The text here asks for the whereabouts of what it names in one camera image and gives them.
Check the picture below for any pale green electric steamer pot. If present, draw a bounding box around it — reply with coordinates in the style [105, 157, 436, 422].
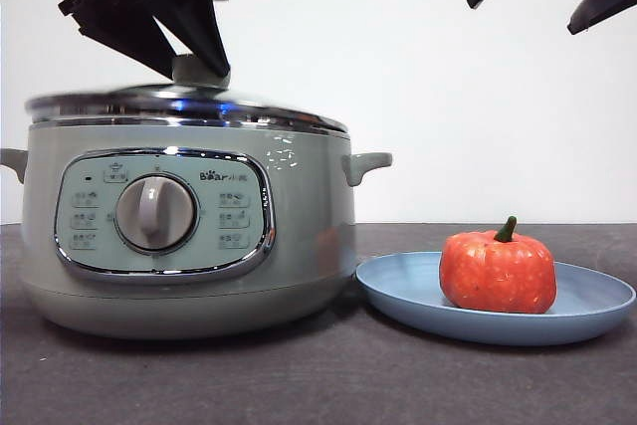
[0, 113, 394, 341]

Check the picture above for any blue plate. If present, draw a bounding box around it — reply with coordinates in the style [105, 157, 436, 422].
[354, 251, 637, 347]

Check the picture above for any glass lid with green knob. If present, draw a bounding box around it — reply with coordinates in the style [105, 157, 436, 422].
[24, 55, 349, 131]

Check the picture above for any orange toy pumpkin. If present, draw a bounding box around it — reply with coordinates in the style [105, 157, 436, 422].
[438, 215, 557, 316]

